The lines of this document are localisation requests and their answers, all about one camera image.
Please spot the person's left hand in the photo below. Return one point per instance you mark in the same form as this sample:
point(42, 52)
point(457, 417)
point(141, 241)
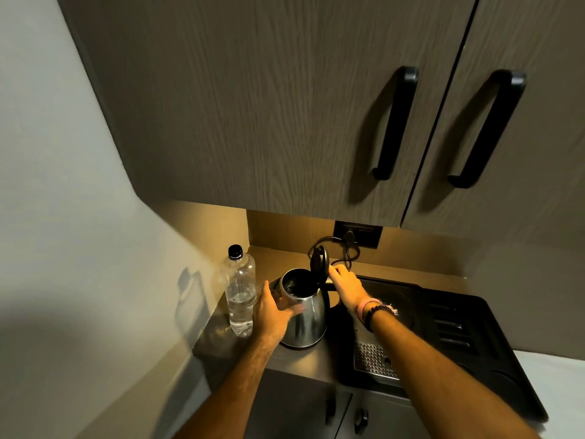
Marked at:
point(269, 322)

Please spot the person's right hand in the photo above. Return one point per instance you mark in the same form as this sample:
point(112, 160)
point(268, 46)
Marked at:
point(349, 288)

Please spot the person's right fingers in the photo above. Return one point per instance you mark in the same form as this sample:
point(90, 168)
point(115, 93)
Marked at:
point(339, 272)

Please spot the person's left thumb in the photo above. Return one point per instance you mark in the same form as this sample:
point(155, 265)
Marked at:
point(292, 310)

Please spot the stainless steel electric kettle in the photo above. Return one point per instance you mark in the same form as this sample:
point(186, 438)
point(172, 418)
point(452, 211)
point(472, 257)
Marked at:
point(308, 317)

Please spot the person's right forearm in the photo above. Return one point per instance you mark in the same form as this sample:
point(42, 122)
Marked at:
point(438, 379)

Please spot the person's left forearm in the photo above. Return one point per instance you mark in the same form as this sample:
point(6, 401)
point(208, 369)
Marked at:
point(233, 393)

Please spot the black power plug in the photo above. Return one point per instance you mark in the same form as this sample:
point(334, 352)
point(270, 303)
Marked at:
point(349, 236)

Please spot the clear plastic water bottle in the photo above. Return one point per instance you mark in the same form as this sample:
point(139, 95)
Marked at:
point(240, 292)

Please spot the metal drip grate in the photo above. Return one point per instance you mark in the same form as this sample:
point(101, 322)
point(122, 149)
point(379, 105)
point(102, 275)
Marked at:
point(372, 358)

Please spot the grey lower cabinet door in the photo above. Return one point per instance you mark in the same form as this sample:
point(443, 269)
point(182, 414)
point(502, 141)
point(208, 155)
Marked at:
point(292, 406)
point(388, 420)

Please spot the wide wooden upper cabinet door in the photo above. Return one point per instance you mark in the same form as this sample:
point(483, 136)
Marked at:
point(256, 95)

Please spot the narrow wooden upper cabinet door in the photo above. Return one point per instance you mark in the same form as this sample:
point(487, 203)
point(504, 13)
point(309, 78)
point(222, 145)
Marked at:
point(539, 187)

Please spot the black wall socket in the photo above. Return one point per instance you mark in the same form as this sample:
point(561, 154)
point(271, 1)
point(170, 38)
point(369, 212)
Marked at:
point(368, 236)

